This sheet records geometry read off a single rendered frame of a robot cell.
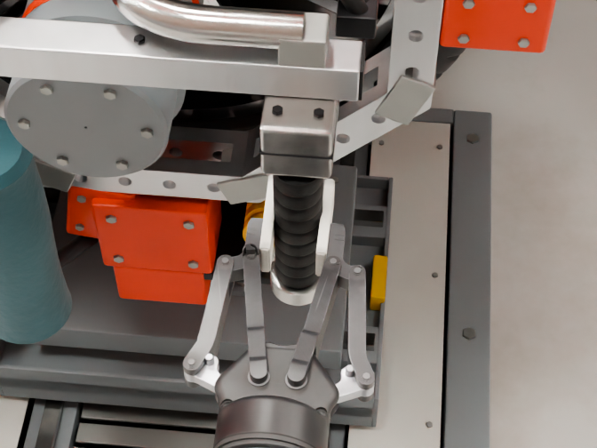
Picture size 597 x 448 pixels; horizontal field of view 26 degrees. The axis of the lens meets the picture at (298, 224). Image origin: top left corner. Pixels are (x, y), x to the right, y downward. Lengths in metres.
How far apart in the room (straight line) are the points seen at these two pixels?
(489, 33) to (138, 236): 0.45
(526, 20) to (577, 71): 1.17
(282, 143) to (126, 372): 0.87
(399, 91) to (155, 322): 0.61
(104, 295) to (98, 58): 0.82
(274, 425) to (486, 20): 0.42
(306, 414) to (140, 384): 0.85
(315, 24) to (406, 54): 0.27
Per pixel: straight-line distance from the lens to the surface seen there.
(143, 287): 1.43
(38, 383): 1.73
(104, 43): 0.89
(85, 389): 1.72
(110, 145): 1.02
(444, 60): 1.24
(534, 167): 2.11
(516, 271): 1.98
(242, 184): 1.27
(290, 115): 0.87
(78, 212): 1.35
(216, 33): 0.85
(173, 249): 1.36
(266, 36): 0.85
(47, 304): 1.30
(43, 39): 0.90
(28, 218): 1.19
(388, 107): 1.16
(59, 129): 1.02
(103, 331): 1.65
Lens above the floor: 1.60
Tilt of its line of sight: 53 degrees down
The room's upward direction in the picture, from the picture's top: straight up
